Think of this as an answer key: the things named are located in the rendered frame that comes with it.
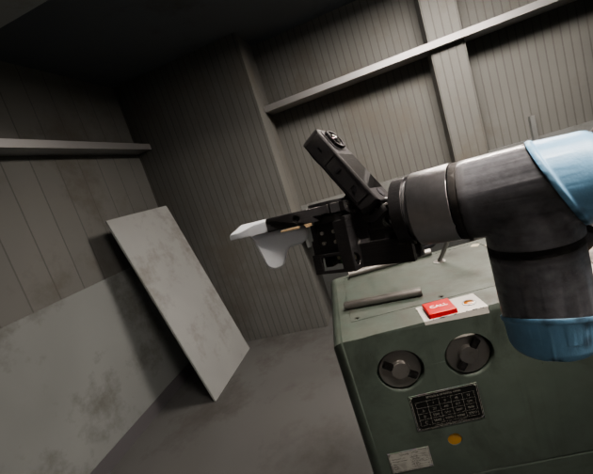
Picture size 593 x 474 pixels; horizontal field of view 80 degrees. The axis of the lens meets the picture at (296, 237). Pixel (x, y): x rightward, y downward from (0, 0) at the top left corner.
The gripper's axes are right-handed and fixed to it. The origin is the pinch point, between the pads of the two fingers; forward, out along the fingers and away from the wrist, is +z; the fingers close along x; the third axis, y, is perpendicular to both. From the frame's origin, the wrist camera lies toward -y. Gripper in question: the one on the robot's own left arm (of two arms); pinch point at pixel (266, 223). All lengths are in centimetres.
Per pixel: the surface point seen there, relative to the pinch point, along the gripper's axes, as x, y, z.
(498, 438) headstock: 44, 59, -14
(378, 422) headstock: 31, 50, 8
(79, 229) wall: 93, -31, 279
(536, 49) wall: 381, -102, -41
